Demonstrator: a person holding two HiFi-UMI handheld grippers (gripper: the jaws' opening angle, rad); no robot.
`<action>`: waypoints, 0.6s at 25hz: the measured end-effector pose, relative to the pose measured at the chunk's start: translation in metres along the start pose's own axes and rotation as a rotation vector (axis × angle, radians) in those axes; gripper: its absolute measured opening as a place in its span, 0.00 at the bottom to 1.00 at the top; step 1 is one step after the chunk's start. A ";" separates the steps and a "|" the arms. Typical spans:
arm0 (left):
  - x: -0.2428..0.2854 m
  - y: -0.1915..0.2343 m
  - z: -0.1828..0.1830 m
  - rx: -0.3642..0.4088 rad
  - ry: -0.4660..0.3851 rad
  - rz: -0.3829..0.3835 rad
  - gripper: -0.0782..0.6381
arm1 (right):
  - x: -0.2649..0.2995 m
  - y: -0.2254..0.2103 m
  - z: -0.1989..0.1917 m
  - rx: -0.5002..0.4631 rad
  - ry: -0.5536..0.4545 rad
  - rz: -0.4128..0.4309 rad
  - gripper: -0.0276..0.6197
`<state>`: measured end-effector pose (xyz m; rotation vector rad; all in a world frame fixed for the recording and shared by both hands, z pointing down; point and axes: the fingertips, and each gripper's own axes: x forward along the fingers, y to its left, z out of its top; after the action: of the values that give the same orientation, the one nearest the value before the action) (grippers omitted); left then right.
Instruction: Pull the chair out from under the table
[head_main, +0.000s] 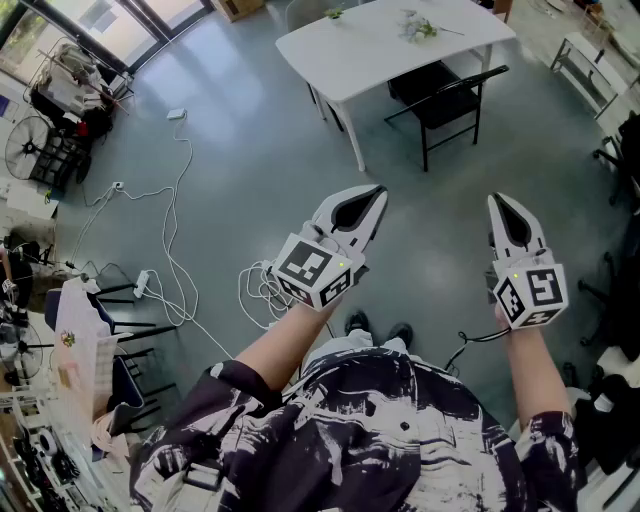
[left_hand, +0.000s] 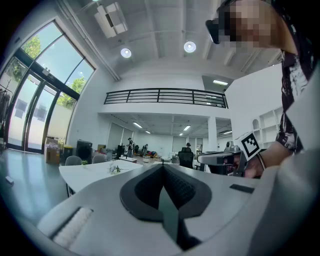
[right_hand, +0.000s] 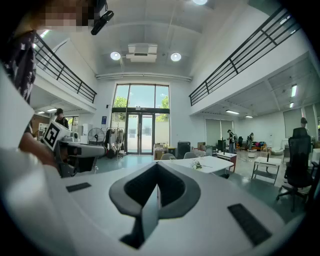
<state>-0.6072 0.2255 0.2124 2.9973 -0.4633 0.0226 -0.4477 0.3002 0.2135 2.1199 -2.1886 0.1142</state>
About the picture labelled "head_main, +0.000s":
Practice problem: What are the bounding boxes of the black and white patterned shirt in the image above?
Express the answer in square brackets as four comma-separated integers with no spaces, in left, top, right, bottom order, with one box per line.
[128,344,584,512]

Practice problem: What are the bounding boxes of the cluttered black cart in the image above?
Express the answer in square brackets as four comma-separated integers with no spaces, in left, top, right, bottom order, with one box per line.
[27,37,136,146]

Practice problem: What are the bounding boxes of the person's black right shoe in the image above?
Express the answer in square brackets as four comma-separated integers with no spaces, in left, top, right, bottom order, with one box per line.
[387,322,415,351]

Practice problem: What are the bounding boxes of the white artificial flower bunch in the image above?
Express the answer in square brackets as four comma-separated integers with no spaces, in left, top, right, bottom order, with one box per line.
[397,9,466,45]

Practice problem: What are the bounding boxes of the black floor fan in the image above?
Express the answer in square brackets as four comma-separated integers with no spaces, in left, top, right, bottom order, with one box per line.
[4,115,64,181]

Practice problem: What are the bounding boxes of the black cable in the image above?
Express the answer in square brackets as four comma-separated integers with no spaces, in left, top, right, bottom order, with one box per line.
[443,327,514,377]

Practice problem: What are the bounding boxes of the person's black shoe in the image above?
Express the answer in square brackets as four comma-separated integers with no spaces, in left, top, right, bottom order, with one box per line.
[344,309,371,337]
[387,322,415,351]

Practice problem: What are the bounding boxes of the long white cable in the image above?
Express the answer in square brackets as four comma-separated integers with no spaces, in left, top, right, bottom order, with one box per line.
[69,118,236,359]

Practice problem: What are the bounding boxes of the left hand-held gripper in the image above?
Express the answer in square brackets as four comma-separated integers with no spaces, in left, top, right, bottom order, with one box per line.
[269,183,390,314]

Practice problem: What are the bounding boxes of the person's right forearm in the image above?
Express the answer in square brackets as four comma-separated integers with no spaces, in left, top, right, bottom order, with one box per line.
[494,304,574,434]

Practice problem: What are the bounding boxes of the cardboard box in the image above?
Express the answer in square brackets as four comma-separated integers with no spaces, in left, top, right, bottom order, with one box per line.
[212,0,266,24]

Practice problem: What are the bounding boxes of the black bag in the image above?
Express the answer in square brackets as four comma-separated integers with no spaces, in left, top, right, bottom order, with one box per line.
[572,372,640,476]

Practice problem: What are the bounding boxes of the coiled white cable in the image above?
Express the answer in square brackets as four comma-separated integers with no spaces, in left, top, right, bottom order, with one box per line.
[238,258,301,331]

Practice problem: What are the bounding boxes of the black window frame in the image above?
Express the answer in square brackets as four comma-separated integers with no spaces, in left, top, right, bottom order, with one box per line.
[0,0,211,87]

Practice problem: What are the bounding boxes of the black office chair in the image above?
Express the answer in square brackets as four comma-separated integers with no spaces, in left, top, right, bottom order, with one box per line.
[592,112,640,207]

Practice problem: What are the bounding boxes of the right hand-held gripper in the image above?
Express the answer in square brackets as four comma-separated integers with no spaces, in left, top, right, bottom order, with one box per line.
[483,192,570,332]

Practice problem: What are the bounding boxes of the person's left forearm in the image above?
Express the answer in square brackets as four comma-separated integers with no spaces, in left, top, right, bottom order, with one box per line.
[233,294,346,394]

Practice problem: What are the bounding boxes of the light blue jeans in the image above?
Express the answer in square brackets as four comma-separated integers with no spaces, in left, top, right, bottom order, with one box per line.
[304,327,416,366]

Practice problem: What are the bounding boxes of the dark blue chair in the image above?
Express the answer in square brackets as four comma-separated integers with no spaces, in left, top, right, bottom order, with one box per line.
[93,279,180,437]

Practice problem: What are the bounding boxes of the person's black left shoe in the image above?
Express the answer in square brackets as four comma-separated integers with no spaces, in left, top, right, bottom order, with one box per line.
[344,309,371,337]

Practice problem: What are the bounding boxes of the cloth-covered table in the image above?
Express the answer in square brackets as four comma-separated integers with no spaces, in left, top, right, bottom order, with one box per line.
[44,277,132,454]

